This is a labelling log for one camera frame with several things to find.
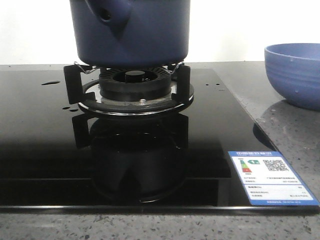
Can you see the dark blue cooking pot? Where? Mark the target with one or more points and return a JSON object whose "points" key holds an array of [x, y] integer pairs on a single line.
{"points": [[131, 33]]}

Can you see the light blue ceramic bowl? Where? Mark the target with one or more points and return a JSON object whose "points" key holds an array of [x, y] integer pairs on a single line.
{"points": [[293, 70]]}

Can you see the black metal pot support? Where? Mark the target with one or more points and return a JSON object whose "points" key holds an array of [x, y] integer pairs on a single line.
{"points": [[89, 98]]}

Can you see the black round gas burner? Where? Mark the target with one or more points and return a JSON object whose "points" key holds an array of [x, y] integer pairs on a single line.
{"points": [[134, 84]]}

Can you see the black glass gas cooktop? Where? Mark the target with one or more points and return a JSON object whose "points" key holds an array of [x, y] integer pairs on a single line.
{"points": [[55, 158]]}

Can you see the blue white energy label sticker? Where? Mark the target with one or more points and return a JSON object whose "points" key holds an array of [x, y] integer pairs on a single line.
{"points": [[269, 180]]}

